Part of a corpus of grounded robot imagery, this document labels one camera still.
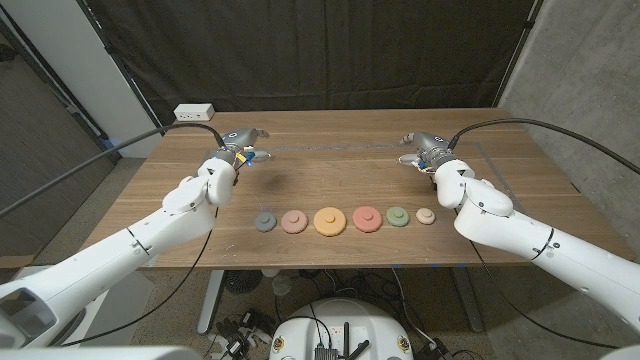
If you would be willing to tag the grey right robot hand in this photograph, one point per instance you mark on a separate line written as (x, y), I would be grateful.
(430, 145)

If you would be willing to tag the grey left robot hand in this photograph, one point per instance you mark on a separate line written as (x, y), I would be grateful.
(240, 137)

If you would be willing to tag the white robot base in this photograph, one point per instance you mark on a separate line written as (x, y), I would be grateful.
(345, 315)

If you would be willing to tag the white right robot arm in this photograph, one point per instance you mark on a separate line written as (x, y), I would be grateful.
(550, 250)

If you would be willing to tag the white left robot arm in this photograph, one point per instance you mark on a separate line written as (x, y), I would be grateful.
(100, 260)

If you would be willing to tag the white power strip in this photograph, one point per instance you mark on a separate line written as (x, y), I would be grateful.
(194, 112)

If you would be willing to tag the grey tape outline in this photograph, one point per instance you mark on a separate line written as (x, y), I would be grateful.
(325, 147)

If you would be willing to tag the black backdrop curtain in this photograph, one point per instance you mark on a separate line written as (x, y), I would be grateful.
(325, 50)

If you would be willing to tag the black floor fan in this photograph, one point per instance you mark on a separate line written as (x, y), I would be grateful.
(243, 281)

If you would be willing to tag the clear plastic cup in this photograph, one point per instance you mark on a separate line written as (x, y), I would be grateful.
(282, 285)

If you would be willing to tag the grey table leg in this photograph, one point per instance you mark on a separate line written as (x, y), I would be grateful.
(467, 300)

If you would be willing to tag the white table leg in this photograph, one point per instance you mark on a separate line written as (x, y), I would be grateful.
(210, 300)

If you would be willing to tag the black floor power strip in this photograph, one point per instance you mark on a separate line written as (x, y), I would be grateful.
(435, 350)

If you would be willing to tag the black power adapter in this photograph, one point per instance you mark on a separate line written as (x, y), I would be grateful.
(235, 347)

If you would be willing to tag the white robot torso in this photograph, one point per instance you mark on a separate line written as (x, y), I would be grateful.
(100, 354)

